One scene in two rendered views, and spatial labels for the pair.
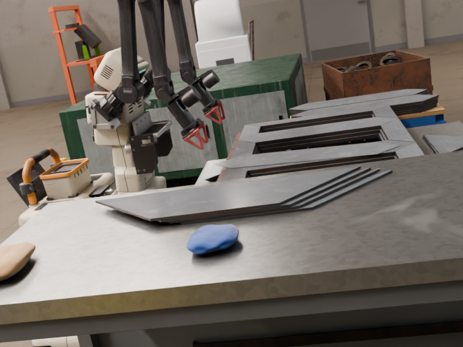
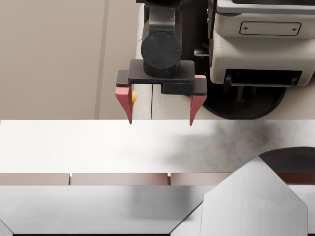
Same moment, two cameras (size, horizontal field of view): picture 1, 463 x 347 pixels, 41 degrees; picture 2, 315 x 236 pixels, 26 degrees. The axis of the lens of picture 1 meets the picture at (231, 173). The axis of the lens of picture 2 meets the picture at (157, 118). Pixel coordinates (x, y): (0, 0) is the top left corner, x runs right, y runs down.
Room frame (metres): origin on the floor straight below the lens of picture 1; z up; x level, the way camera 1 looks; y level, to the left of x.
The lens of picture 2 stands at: (2.19, -0.48, 1.95)
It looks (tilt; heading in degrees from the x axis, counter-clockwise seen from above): 59 degrees down; 81
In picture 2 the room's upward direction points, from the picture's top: straight up
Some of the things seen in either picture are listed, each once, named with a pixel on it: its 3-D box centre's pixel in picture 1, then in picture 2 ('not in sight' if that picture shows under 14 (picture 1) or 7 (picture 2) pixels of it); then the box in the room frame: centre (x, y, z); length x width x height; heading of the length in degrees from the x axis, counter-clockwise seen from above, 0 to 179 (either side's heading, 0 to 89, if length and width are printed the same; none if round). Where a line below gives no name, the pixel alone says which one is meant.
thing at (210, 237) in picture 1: (213, 237); not in sight; (1.13, 0.06, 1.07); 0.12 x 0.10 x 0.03; 171
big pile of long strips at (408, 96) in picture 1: (361, 107); not in sight; (3.29, -0.76, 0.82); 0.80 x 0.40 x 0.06; 81
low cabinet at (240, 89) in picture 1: (200, 120); not in sight; (5.97, 0.21, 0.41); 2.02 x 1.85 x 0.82; 78
